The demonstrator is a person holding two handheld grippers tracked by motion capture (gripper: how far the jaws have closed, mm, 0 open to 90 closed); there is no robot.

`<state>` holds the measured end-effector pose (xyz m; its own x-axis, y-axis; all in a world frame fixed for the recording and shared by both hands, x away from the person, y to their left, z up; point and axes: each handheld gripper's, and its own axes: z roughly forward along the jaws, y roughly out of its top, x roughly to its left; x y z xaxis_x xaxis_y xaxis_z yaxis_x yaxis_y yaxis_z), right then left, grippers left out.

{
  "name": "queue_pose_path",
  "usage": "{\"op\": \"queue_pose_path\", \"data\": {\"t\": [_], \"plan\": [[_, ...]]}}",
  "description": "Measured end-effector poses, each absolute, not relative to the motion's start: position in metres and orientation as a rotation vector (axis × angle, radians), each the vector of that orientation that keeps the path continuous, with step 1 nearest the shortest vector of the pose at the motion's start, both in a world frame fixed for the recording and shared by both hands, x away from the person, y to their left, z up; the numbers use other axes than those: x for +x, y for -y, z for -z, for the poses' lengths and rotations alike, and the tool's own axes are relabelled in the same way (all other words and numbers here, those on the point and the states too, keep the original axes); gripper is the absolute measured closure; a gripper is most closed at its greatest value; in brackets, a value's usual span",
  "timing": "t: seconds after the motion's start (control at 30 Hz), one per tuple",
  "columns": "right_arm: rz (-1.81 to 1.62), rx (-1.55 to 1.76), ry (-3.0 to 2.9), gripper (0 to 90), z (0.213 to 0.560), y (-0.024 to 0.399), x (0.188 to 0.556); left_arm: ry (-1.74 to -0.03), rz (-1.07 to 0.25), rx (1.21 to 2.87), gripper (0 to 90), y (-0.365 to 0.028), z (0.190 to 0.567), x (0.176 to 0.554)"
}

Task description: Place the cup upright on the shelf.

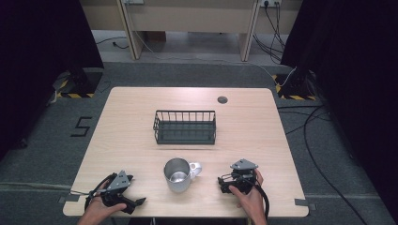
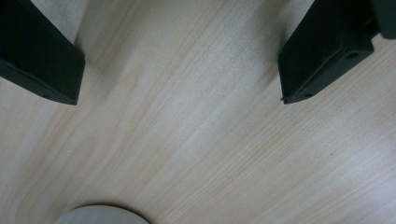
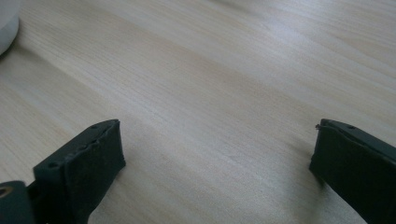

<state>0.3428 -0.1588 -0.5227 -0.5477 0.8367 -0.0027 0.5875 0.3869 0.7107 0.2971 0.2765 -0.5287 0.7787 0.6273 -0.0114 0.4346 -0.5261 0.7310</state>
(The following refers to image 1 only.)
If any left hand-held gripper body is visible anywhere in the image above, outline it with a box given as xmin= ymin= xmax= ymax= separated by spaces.
xmin=99 ymin=170 xmax=135 ymax=208

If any person's right hand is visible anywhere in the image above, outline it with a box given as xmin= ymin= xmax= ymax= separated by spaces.
xmin=228 ymin=168 xmax=266 ymax=218

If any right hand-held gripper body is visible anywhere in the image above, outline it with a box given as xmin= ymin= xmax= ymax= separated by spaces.
xmin=229 ymin=158 xmax=259 ymax=195

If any person's left hand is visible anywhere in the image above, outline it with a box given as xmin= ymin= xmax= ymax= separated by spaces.
xmin=84 ymin=187 xmax=128 ymax=220

